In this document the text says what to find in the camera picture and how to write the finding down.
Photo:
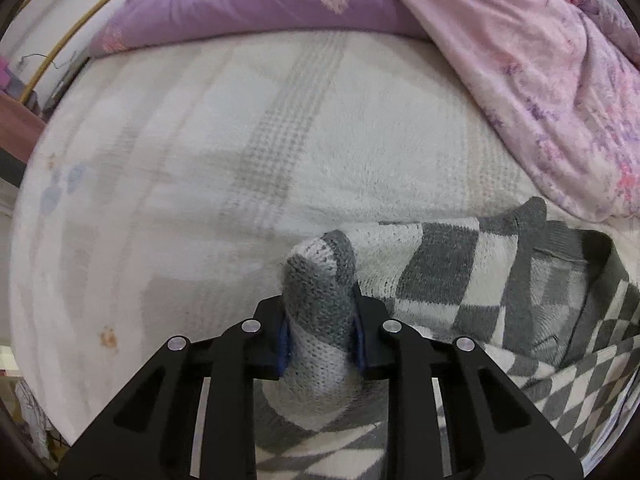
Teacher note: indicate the white floral bed sheet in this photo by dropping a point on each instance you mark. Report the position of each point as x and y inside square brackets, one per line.
[171, 183]

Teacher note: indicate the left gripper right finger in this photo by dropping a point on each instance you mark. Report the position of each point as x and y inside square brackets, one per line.
[452, 400]

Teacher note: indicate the purple pink floral quilt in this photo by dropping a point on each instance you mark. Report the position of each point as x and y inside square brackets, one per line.
[557, 79]

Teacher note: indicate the grey white checkered cardigan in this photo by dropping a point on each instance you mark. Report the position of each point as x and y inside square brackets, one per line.
[553, 306]

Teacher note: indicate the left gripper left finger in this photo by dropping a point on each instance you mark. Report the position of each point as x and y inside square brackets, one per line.
[148, 428]

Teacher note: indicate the pink grey hanging towel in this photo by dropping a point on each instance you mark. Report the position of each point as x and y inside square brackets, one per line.
[20, 123]

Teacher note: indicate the wooden clothes rack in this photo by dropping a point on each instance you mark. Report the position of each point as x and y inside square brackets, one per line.
[58, 47]

